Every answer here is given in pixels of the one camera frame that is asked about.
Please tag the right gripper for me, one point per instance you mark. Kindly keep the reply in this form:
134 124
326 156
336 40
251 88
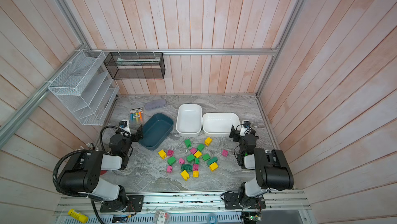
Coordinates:
237 134

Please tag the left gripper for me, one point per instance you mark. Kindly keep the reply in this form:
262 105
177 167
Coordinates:
134 136

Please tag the yellow lego brick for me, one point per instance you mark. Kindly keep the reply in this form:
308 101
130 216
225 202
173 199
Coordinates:
162 154

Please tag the pink lego brick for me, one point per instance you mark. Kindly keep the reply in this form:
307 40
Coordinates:
170 153

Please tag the green lego brick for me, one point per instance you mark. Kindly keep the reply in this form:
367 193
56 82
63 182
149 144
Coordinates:
171 161

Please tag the green lego top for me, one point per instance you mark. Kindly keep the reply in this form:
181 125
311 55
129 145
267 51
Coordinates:
188 143

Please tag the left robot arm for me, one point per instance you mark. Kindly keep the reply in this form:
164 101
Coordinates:
78 173

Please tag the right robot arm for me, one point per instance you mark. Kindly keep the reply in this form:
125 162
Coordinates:
272 171

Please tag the teal plastic bin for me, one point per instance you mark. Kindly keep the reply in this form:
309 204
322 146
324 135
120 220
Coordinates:
156 130

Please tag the rainbow colour card pack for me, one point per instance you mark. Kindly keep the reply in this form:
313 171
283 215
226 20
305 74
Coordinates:
137 115

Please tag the pink lego far right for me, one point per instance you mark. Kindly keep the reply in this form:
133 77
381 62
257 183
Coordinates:
225 152

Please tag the white bin right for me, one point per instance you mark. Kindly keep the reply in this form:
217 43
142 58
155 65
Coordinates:
219 124

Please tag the white bin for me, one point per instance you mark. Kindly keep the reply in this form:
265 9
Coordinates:
219 124
189 120

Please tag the yellow lego near bins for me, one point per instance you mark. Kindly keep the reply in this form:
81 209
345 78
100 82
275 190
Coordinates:
208 141

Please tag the green long lego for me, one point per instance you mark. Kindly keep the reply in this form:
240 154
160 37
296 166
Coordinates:
212 160

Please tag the grey fabric pouch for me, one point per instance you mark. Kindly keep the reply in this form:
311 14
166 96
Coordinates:
155 104

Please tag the green lego centre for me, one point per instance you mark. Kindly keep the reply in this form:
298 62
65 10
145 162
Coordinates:
206 157

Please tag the yellow lego right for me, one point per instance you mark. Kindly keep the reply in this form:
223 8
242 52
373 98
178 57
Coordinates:
213 166

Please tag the yellow lego centre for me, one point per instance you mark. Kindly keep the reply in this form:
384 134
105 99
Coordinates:
197 154

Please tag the white bin middle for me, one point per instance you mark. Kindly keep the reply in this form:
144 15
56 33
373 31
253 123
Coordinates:
189 120

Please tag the dark green flat lego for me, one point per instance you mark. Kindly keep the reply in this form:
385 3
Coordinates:
187 167

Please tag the yellow lego front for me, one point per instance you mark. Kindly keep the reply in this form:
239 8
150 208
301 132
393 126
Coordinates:
185 175

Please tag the black mesh basket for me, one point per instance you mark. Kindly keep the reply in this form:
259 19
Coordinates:
135 65

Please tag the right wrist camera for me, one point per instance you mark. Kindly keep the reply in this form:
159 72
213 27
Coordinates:
245 127

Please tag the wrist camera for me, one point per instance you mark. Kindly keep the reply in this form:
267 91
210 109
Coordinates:
124 125
245 127

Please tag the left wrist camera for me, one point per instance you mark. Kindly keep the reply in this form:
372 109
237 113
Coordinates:
124 125

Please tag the white wire mesh shelf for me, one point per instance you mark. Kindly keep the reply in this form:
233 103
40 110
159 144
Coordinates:
86 89

